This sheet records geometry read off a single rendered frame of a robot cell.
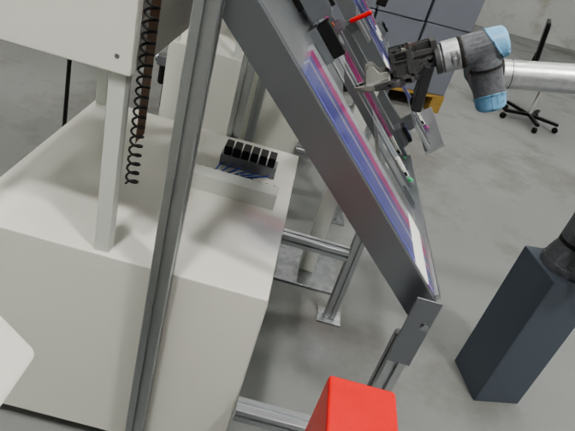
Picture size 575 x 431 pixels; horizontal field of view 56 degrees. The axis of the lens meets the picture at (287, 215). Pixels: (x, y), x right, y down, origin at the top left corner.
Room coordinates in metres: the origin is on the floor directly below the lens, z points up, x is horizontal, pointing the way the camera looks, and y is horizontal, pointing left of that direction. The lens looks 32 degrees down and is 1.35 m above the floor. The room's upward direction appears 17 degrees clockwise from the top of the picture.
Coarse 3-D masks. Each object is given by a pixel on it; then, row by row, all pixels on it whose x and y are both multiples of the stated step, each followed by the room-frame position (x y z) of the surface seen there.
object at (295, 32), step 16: (272, 0) 0.99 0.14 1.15; (288, 0) 1.12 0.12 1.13; (272, 16) 0.92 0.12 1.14; (288, 16) 1.04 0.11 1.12; (304, 16) 1.19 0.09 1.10; (288, 32) 0.97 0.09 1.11; (304, 32) 1.10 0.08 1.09; (304, 48) 1.02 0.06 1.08; (336, 64) 1.26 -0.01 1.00; (336, 80) 1.16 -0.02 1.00
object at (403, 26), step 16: (368, 0) 4.14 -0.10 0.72; (400, 0) 4.21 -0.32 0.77; (416, 0) 4.25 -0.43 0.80; (432, 0) 4.34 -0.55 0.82; (448, 0) 4.34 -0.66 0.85; (464, 0) 4.37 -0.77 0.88; (480, 0) 4.41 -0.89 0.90; (336, 16) 4.07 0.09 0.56; (384, 16) 4.20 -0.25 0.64; (400, 16) 4.24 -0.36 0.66; (416, 16) 4.26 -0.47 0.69; (432, 16) 4.31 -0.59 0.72; (448, 16) 4.35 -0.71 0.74; (464, 16) 4.39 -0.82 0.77; (400, 32) 4.25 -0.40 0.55; (416, 32) 4.29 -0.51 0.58; (432, 32) 4.33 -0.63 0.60; (448, 32) 4.38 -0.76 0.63; (464, 32) 4.42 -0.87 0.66; (416, 80) 4.34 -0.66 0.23; (432, 80) 4.39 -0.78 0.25; (448, 80) 4.43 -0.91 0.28; (432, 96) 4.39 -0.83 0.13
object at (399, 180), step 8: (376, 128) 1.35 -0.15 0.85; (376, 136) 1.30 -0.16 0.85; (376, 144) 1.25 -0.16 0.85; (384, 144) 1.33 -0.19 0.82; (392, 144) 1.44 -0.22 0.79; (376, 152) 1.20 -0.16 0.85; (384, 152) 1.26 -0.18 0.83; (384, 160) 1.21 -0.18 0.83; (392, 160) 1.31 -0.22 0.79; (384, 168) 1.15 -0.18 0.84; (392, 168) 1.24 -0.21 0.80; (392, 176) 1.19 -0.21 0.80; (400, 176) 1.31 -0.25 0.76; (400, 184) 1.24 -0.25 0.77; (408, 184) 1.34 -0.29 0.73; (400, 192) 1.19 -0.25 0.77; (408, 192) 1.25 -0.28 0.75; (408, 200) 1.23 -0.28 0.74; (408, 208) 1.18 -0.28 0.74
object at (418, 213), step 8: (408, 160) 1.51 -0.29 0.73; (408, 168) 1.45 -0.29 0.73; (416, 184) 1.35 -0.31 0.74; (416, 192) 1.30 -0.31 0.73; (416, 200) 1.26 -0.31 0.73; (416, 208) 1.23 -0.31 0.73; (416, 216) 1.19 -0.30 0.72; (416, 224) 1.15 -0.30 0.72; (424, 224) 1.14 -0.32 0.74; (424, 232) 1.11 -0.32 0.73; (424, 240) 1.07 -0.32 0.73; (424, 248) 1.05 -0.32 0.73; (432, 264) 0.98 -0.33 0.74; (432, 272) 0.95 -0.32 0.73; (432, 280) 0.93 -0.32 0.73; (432, 288) 0.90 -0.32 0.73; (440, 296) 0.88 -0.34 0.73
